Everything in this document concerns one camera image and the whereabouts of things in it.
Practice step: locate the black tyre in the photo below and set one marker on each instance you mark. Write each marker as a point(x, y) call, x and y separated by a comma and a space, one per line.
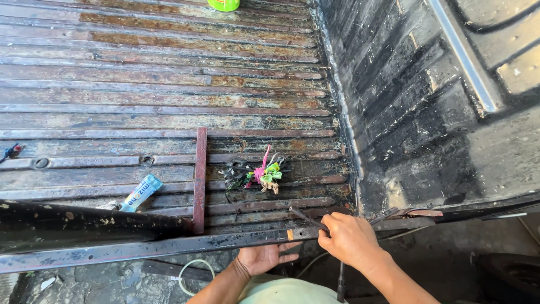
point(514, 272)

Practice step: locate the dark flat bar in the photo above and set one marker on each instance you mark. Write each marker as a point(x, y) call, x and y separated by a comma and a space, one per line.
point(177, 270)

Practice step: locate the person's left fingers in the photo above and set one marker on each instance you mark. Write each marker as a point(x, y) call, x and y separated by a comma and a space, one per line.
point(289, 252)

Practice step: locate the rusty upright metal bar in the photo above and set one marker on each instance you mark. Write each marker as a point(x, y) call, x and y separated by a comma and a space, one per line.
point(200, 177)

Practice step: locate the green plastic bottle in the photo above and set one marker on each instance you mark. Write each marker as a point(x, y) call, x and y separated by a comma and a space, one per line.
point(223, 4)

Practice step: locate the person's pale green shirt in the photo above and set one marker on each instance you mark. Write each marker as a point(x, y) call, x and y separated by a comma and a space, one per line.
point(287, 291)

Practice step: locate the black truck bed side wall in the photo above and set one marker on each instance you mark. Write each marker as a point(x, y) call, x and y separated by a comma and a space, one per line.
point(413, 126)

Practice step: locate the chrome rail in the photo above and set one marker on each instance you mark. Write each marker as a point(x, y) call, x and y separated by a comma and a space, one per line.
point(462, 55)

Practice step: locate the white paper scrap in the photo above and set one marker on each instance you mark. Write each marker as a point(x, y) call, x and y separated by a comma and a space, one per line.
point(47, 283)

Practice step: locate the rusty flat plate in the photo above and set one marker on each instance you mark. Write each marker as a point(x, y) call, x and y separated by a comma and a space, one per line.
point(417, 212)

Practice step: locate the dark metal rod tool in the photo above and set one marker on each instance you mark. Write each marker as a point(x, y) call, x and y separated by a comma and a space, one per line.
point(308, 218)

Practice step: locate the blue label plastic bottle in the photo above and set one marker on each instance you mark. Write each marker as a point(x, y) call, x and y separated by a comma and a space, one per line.
point(141, 193)

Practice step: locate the rusty ribbed truck bed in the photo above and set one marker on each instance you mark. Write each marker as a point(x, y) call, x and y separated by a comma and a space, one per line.
point(160, 93)

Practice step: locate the black metal panel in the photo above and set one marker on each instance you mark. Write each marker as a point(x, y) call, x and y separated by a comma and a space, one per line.
point(84, 226)

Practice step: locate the long black metal frame bar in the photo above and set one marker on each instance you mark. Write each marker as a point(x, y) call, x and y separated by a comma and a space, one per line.
point(168, 249)

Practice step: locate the person's right hand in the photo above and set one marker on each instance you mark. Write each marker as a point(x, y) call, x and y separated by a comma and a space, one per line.
point(352, 243)

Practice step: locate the small grey metal piece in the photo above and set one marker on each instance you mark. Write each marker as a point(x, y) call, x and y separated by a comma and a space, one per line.
point(109, 206)

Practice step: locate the person's left hand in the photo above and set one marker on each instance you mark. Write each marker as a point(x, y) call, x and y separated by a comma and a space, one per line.
point(259, 259)

